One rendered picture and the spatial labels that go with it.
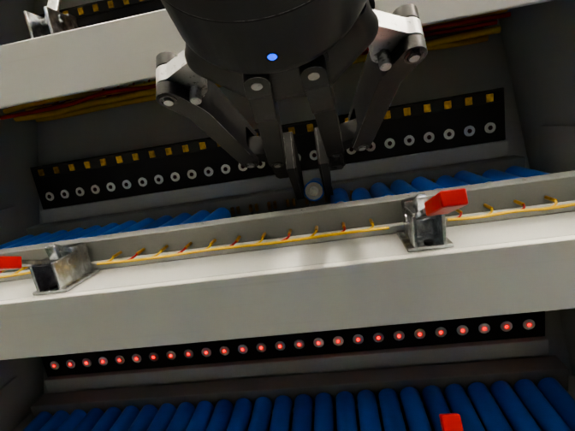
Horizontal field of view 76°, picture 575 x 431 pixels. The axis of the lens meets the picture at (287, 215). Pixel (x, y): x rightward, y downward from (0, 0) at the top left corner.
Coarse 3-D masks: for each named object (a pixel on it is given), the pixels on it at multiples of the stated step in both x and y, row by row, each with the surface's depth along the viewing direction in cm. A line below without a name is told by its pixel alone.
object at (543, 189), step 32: (416, 192) 29; (480, 192) 27; (512, 192) 26; (544, 192) 26; (192, 224) 31; (224, 224) 29; (256, 224) 29; (288, 224) 29; (320, 224) 29; (352, 224) 28; (0, 256) 32; (32, 256) 32; (96, 256) 31; (128, 256) 31; (160, 256) 29
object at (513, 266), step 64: (192, 192) 43; (256, 256) 28; (320, 256) 25; (384, 256) 23; (448, 256) 22; (512, 256) 22; (0, 320) 27; (64, 320) 26; (128, 320) 26; (192, 320) 25; (256, 320) 25; (320, 320) 24; (384, 320) 24
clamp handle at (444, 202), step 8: (440, 192) 17; (448, 192) 17; (456, 192) 17; (464, 192) 17; (416, 200) 24; (424, 200) 24; (432, 200) 19; (440, 200) 17; (448, 200) 17; (456, 200) 17; (464, 200) 17; (416, 208) 24; (424, 208) 21; (432, 208) 19; (440, 208) 18; (448, 208) 18; (456, 208) 18; (416, 216) 24; (424, 216) 23; (432, 216) 23
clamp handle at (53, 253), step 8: (48, 248) 27; (56, 248) 28; (48, 256) 28; (56, 256) 28; (0, 264) 23; (8, 264) 23; (16, 264) 24; (24, 264) 24; (32, 264) 25; (40, 264) 26; (48, 264) 26
